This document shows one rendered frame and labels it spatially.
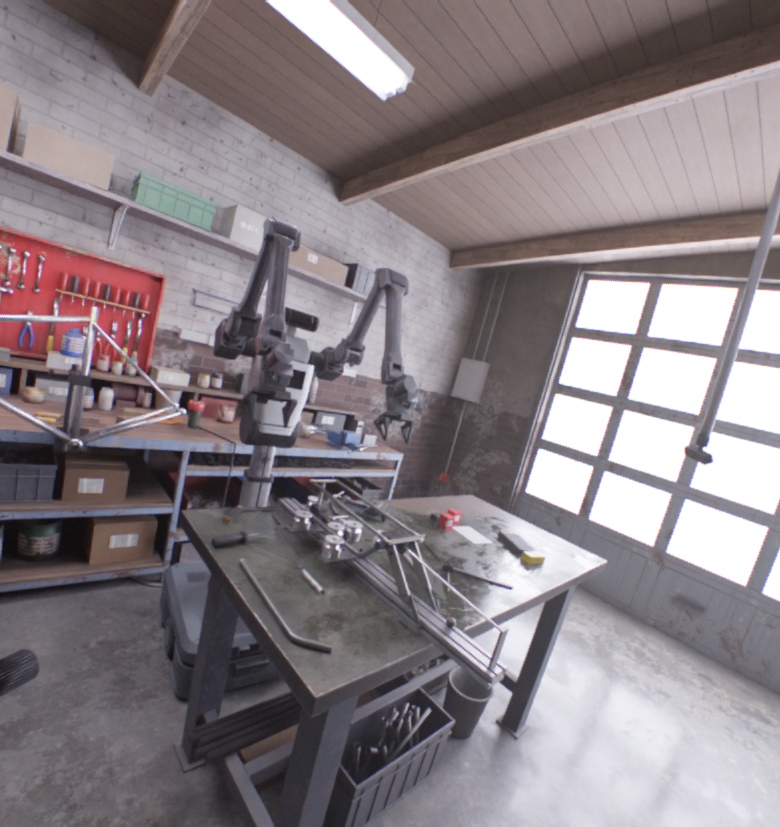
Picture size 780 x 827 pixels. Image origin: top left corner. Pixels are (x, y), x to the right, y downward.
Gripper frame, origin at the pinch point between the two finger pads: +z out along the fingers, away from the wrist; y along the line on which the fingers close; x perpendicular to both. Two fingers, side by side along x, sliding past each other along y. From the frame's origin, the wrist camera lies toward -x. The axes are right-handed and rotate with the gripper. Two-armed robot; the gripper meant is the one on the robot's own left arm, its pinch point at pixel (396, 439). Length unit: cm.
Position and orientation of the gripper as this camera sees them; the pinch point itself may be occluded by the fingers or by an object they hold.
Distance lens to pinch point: 141.5
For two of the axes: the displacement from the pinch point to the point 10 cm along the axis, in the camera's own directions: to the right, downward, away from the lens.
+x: -6.4, 2.6, 7.2
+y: 7.6, 1.3, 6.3
